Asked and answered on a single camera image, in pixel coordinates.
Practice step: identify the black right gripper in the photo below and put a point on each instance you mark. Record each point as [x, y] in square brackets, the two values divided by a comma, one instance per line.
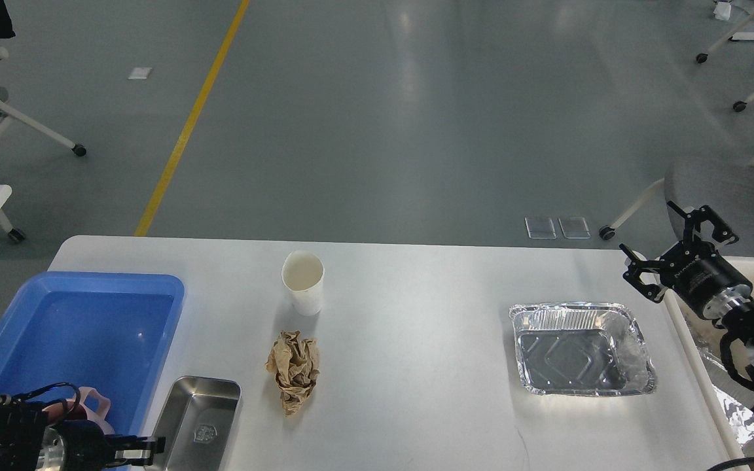
[693, 268]

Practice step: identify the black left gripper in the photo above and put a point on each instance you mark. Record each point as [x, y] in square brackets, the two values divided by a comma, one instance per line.
[82, 445]

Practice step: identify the stainless steel tray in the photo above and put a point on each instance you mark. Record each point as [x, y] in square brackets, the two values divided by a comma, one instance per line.
[195, 422]

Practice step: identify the pink mug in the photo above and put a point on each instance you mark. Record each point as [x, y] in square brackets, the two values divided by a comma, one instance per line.
[87, 404]

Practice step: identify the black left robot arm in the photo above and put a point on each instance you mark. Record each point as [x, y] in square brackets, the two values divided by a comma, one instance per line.
[22, 425]

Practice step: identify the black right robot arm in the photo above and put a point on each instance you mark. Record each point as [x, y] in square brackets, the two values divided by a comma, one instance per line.
[737, 343]

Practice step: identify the blue plastic tray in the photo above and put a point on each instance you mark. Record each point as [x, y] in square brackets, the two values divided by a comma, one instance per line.
[109, 331]

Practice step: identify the aluminium foil tray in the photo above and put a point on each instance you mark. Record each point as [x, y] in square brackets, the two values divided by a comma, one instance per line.
[592, 349]

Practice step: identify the white bin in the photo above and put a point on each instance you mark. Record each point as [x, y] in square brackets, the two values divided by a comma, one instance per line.
[728, 401]

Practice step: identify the crumpled brown paper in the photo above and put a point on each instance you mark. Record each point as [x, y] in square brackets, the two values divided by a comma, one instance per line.
[294, 362]

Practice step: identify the white paper cup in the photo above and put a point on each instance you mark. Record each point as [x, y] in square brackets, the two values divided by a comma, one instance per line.
[302, 274]

